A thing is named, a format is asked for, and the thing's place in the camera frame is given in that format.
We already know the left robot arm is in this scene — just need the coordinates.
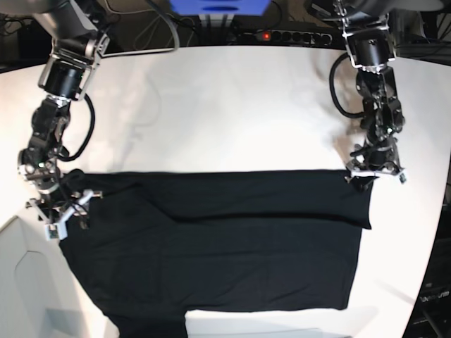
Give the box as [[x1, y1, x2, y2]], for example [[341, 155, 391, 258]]
[[329, 1, 405, 191]]

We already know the black T-shirt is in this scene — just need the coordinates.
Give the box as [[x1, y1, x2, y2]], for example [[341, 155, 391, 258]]
[[59, 170, 373, 337]]

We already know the black power strip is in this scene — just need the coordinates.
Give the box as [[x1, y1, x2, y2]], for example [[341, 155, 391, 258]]
[[233, 30, 333, 47]]

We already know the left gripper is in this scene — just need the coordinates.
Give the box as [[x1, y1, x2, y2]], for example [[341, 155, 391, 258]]
[[347, 140, 404, 192]]

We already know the blue plastic bin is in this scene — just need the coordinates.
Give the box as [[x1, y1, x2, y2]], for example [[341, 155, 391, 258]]
[[170, 0, 271, 16]]

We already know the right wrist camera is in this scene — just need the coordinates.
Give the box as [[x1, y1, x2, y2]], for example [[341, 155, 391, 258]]
[[44, 223, 68, 241]]

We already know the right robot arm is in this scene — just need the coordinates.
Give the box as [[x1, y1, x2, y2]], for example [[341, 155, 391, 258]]
[[18, 1, 110, 238]]

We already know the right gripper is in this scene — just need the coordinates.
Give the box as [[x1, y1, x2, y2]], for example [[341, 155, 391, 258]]
[[25, 172, 103, 229]]

